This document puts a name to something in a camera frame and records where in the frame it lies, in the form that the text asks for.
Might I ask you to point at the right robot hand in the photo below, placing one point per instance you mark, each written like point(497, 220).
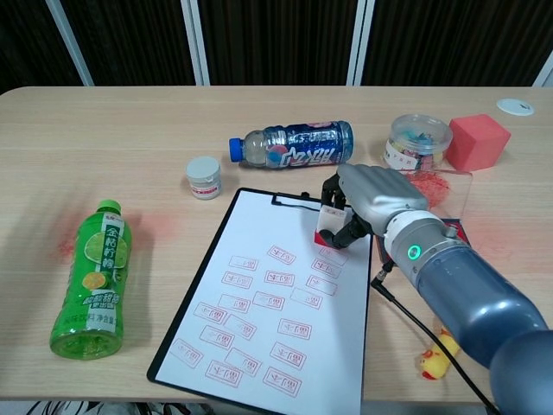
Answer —
point(376, 190)

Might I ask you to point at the blue label drink bottle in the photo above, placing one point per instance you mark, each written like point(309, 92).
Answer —
point(302, 147)

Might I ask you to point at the green lime drink bottle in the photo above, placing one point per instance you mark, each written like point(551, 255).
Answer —
point(97, 276)

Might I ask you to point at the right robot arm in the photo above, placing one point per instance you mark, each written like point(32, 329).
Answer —
point(475, 294)

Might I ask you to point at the black clipboard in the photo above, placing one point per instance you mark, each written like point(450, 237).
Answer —
point(294, 202)

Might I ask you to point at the red foam cube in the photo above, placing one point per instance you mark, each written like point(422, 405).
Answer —
point(475, 142)

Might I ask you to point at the white partition frame post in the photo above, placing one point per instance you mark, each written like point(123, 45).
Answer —
point(358, 43)
point(196, 43)
point(545, 75)
point(69, 43)

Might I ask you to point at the red clear rectangular stamp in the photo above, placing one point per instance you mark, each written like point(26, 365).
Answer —
point(330, 220)

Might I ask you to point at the white stamped paper sheet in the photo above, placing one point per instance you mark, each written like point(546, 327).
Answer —
point(268, 229)

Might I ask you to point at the small white lidded jar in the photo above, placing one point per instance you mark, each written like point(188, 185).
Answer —
point(203, 177)

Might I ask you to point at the clear jar with colourful clips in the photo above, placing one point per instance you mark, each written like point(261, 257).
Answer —
point(410, 147)

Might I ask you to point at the yellow rubber chicken toy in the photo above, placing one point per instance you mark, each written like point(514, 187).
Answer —
point(434, 363)

